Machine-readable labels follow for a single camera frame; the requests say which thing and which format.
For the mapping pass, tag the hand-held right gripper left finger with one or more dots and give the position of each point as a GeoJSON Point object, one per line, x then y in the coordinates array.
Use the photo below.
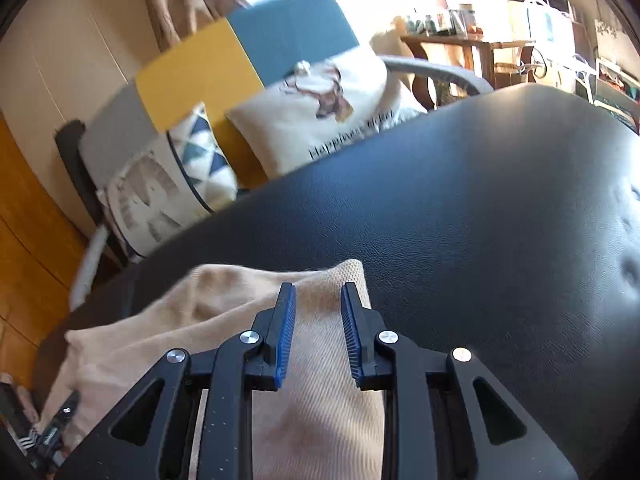
{"type": "Point", "coordinates": [285, 340]}

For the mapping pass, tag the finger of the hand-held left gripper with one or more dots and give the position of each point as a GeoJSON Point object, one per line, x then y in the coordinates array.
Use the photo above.
{"type": "Point", "coordinates": [67, 407]}

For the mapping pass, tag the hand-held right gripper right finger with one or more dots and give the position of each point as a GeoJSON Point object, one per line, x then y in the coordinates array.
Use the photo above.
{"type": "Point", "coordinates": [350, 340]}

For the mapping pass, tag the cream knit sweater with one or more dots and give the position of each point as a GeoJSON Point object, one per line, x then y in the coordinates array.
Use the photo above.
{"type": "Point", "coordinates": [320, 410]}

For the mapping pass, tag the tiger print cushion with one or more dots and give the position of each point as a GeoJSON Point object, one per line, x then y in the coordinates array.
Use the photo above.
{"type": "Point", "coordinates": [150, 195]}

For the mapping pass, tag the deer print cushion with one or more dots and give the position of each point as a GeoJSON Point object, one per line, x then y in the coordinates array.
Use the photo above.
{"type": "Point", "coordinates": [300, 125]}

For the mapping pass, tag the patchwork sofa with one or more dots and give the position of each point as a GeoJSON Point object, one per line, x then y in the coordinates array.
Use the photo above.
{"type": "Point", "coordinates": [195, 75]}

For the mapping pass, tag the wooden side table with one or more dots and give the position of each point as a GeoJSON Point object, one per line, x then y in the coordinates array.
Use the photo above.
{"type": "Point", "coordinates": [450, 41]}

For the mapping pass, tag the row of glass jars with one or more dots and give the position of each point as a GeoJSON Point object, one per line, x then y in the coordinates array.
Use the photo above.
{"type": "Point", "coordinates": [457, 22]}

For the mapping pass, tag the beige curtain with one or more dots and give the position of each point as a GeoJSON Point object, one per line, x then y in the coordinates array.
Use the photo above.
{"type": "Point", "coordinates": [165, 5]}

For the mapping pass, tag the white paper bag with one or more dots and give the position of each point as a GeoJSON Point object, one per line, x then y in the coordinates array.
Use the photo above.
{"type": "Point", "coordinates": [545, 25]}

